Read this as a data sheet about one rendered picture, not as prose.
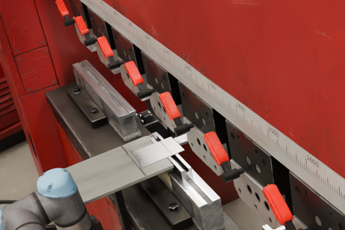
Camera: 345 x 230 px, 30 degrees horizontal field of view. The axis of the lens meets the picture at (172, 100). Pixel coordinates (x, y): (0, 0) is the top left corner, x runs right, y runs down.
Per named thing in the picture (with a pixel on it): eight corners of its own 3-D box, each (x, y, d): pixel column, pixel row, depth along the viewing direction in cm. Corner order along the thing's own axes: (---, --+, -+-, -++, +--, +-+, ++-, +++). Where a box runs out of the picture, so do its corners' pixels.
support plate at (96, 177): (59, 173, 174) (58, 170, 173) (147, 138, 181) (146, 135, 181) (79, 207, 159) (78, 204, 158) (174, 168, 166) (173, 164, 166)
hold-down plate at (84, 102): (68, 96, 239) (65, 89, 238) (81, 91, 241) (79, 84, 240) (93, 129, 215) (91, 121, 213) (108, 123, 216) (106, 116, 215)
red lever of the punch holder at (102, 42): (95, 37, 166) (110, 68, 162) (109, 32, 167) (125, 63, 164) (95, 40, 167) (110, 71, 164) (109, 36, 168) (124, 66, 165)
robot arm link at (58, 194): (27, 178, 137) (63, 159, 139) (45, 215, 143) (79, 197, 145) (38, 196, 131) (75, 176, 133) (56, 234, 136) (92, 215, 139)
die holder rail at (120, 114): (77, 86, 245) (71, 64, 241) (92, 81, 247) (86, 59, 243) (125, 142, 204) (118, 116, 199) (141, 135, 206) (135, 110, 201)
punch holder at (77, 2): (78, 39, 206) (65, -9, 198) (102, 31, 208) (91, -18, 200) (93, 54, 193) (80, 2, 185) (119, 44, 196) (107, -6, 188)
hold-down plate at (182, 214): (131, 177, 186) (129, 169, 185) (148, 170, 188) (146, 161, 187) (174, 233, 162) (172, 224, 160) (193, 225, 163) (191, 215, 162)
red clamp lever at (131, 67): (122, 62, 149) (140, 97, 146) (138, 56, 150) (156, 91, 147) (122, 65, 151) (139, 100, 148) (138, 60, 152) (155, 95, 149)
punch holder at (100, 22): (98, 59, 189) (85, 6, 181) (125, 50, 192) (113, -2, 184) (116, 76, 177) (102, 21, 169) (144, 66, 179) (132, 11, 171)
